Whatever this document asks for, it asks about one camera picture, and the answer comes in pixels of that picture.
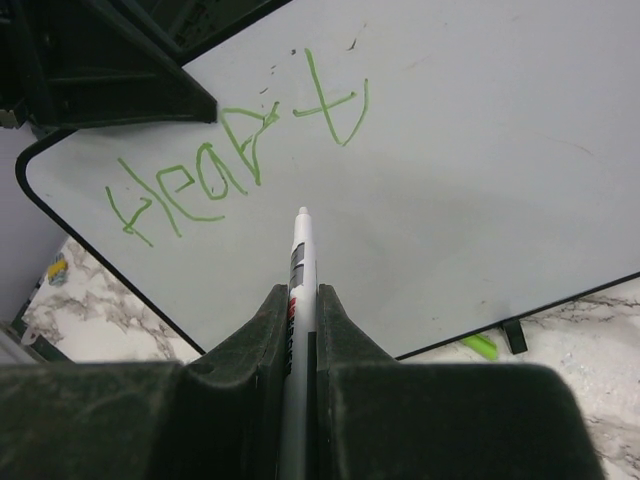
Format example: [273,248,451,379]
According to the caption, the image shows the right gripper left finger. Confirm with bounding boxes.
[1,285,288,479]

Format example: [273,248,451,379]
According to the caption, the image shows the white marker pen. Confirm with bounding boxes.
[278,207,318,479]

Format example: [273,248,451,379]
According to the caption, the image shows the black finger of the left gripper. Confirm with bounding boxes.
[9,1,217,129]

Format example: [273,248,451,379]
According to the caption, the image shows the white whiteboard black frame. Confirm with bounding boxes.
[16,1,639,356]

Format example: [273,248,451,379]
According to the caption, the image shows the green marker cap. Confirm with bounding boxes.
[460,334,499,361]

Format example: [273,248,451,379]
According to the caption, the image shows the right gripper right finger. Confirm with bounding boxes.
[315,285,604,479]

